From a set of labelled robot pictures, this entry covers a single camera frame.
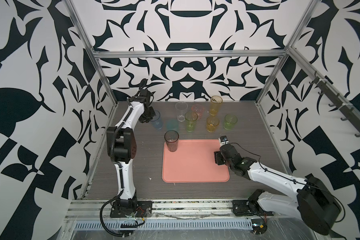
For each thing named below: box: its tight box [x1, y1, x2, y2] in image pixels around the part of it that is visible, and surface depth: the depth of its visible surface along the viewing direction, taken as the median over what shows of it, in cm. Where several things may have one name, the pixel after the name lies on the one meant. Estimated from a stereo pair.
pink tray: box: [162, 139, 230, 183], surface depth 91 cm
